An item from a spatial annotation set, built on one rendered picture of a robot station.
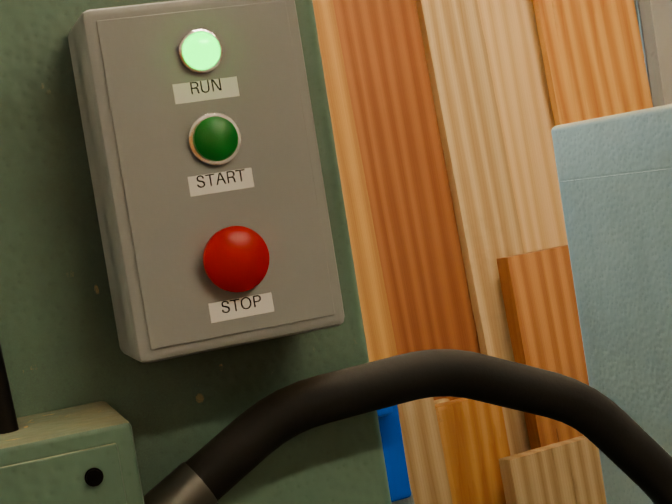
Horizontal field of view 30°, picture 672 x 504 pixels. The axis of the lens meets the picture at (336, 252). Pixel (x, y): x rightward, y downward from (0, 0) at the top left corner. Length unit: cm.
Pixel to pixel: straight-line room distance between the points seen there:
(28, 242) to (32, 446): 12
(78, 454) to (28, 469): 2
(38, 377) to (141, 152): 13
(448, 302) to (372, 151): 30
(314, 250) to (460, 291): 165
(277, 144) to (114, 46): 9
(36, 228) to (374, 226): 156
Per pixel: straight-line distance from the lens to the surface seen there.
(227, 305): 57
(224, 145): 57
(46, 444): 55
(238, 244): 56
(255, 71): 58
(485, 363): 64
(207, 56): 57
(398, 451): 149
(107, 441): 55
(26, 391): 63
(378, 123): 218
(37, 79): 63
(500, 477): 212
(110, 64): 57
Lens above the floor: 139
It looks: 3 degrees down
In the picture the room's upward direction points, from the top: 9 degrees counter-clockwise
